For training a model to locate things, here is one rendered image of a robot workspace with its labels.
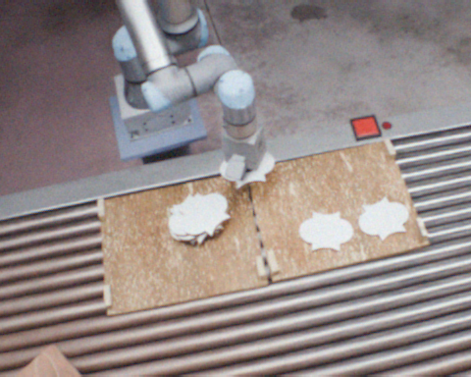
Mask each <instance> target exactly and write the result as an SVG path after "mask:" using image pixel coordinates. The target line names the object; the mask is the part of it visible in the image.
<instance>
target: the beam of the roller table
mask: <svg viewBox="0 0 471 377"><path fill-rule="evenodd" d="M376 120H377V123H378V125H379V128H380V131H381V133H382V134H383V136H382V137H380V138H375V139H369V140H363V141H358V142H356V139H355V137H354V134H353V131H352V128H351V126H350V124H346V125H341V126H336V127H330V128H325V129H321V130H316V131H310V132H305V133H300V134H295V135H286V136H281V137H275V138H269V139H265V144H266V152H268V153H269V155H271V156H272V158H273V160H275V164H280V163H284V162H288V161H293V160H297V159H302V158H307V157H312V156H317V155H322V154H326V153H331V152H336V151H341V150H345V149H349V148H354V147H358V146H363V145H369V144H373V143H378V142H383V141H384V140H385V139H389V140H390V141H391V143H394V142H399V141H404V140H408V139H413V138H417V137H422V136H427V135H441V134H446V133H450V132H455V131H460V130H465V129H469V128H471V102H469V103H464V104H463V103H459V104H455V105H450V106H445V107H440V108H435V109H431V110H421V111H416V112H411V113H406V114H401V115H396V116H391V117H386V118H381V119H376ZM383 122H389V123H391V124H392V128H391V129H390V130H387V131H386V130H383V129H382V127H381V124H382V123H383ZM224 161H225V159H224V153H223V149H219V150H213V151H208V152H203V153H198V154H193V155H188V156H184V157H179V158H174V159H169V160H164V161H158V162H153V163H151V164H149V165H144V166H139V167H134V168H129V169H125V170H120V171H116V172H111V173H106V174H100V175H96V176H91V177H86V178H82V179H77V180H72V181H67V182H63V183H59V184H55V185H49V186H44V187H40V188H32V189H27V190H23V191H18V192H14V193H9V194H5V195H0V224H3V223H7V222H12V221H16V220H21V219H24V218H29V217H33V216H38V215H43V214H47V213H52V212H56V211H61V210H66V209H70V208H75V207H80V206H84V205H88V204H93V203H97V199H100V198H103V199H104V200H107V199H112V198H117V197H122V196H127V195H132V194H137V193H143V192H147V191H152V190H156V189H166V188H171V187H176V186H181V185H182V184H187V183H192V182H197V181H202V180H207V179H213V178H218V177H222V176H221V172H220V167H221V165H222V163H223V162H224Z"/></svg>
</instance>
